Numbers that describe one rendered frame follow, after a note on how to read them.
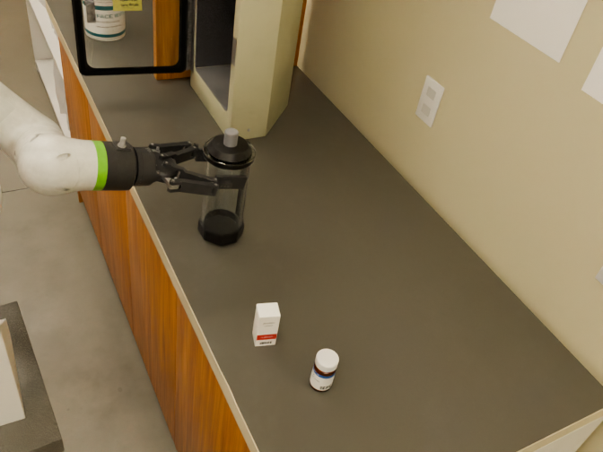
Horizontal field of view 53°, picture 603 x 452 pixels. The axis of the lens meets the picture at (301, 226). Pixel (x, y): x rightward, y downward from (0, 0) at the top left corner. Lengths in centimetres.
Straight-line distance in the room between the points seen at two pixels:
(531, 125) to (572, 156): 12
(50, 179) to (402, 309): 74
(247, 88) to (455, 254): 68
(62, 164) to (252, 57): 66
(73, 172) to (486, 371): 87
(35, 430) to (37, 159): 44
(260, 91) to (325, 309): 65
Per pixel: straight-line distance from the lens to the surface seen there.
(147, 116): 179
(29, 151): 113
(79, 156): 113
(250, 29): 155
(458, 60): 153
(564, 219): 137
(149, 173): 118
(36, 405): 114
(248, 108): 166
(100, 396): 226
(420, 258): 146
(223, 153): 123
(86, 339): 241
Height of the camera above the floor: 189
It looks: 41 degrees down
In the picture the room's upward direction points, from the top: 11 degrees clockwise
